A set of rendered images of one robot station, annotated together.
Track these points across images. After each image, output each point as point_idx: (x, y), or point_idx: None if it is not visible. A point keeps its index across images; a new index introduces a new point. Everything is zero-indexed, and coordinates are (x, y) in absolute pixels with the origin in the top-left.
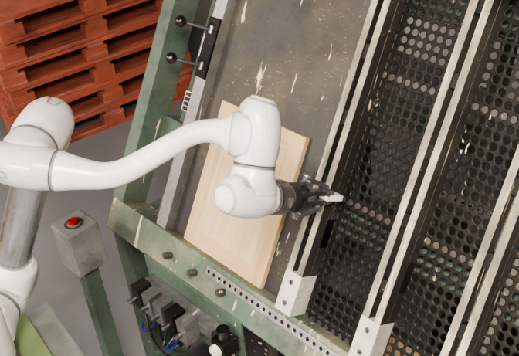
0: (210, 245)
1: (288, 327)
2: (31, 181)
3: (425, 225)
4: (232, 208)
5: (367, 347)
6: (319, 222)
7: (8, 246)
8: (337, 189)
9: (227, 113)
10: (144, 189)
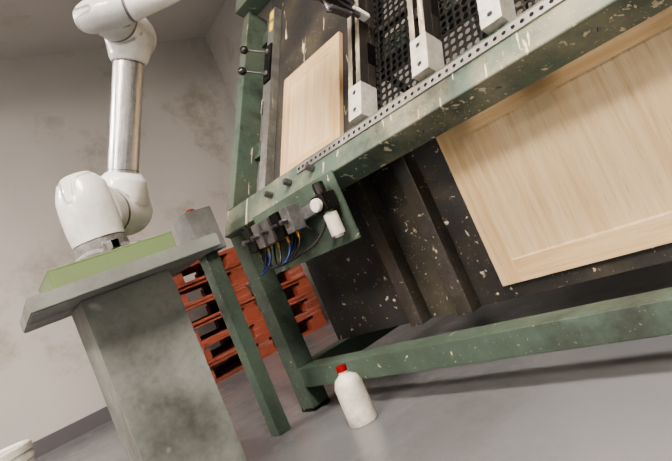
0: (298, 163)
1: (365, 125)
2: (108, 0)
3: None
4: None
5: (423, 53)
6: (359, 39)
7: (114, 145)
8: (366, 21)
9: (288, 82)
10: None
